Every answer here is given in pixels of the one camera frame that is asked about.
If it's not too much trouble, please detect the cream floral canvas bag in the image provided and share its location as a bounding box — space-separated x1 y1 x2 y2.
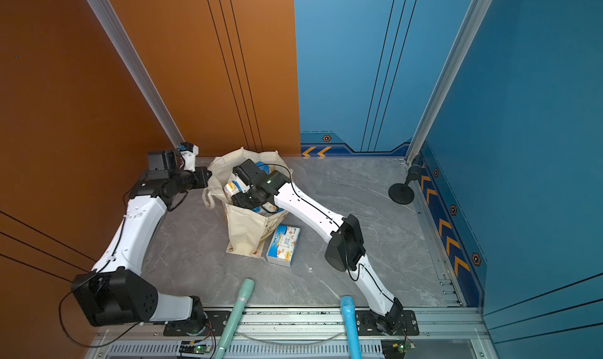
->
202 148 288 258

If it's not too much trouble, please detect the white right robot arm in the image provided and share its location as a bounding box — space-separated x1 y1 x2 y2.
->
232 159 408 335

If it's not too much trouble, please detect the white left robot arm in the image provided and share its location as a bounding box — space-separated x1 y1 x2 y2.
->
72 142 211 335

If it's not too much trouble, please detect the black round-base stand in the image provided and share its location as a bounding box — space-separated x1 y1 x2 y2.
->
388 164 422 205

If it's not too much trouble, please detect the left circuit board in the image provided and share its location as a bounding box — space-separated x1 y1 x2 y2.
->
177 340 214 358

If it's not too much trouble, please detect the circuit board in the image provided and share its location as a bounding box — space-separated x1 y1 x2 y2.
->
177 340 214 358
381 340 416 359

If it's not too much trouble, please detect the right circuit board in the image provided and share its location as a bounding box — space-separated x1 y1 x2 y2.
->
381 340 416 359

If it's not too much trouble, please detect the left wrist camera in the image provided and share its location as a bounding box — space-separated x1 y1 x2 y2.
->
178 142 199 172

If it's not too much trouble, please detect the green handle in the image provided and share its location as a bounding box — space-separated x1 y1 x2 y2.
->
214 278 255 359

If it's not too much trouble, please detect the aluminium corner post left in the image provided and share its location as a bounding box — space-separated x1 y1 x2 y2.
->
86 0 185 147

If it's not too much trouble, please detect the aluminium corner post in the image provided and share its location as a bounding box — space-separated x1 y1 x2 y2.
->
86 0 185 147
405 0 493 167

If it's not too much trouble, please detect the blue handle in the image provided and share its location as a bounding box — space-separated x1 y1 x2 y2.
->
340 296 362 359

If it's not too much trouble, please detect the aluminium front rail frame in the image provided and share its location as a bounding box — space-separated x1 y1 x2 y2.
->
86 307 498 358

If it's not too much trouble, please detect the aluminium corner post right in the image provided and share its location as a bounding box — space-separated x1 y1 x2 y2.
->
405 0 493 167

